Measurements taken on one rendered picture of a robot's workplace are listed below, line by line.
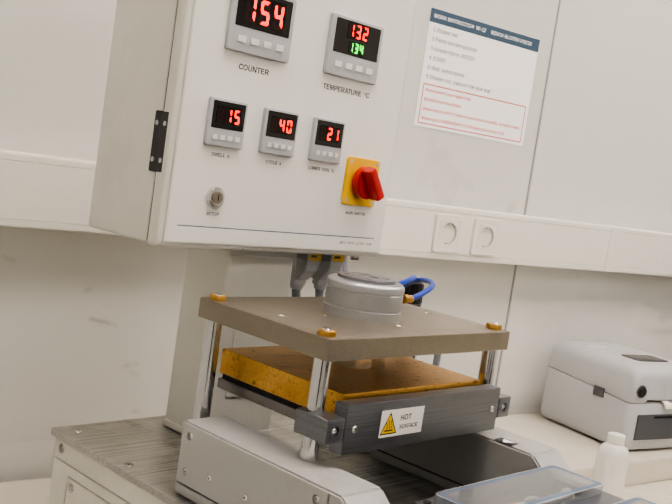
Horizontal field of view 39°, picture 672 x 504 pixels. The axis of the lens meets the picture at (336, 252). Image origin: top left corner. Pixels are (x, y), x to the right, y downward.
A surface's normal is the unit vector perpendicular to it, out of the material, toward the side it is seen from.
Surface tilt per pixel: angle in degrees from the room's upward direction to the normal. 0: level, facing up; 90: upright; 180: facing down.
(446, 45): 90
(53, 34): 90
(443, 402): 90
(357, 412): 90
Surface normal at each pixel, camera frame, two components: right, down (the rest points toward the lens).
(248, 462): -0.69, -0.04
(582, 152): 0.61, 0.16
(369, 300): 0.06, 0.10
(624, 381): -0.83, -0.15
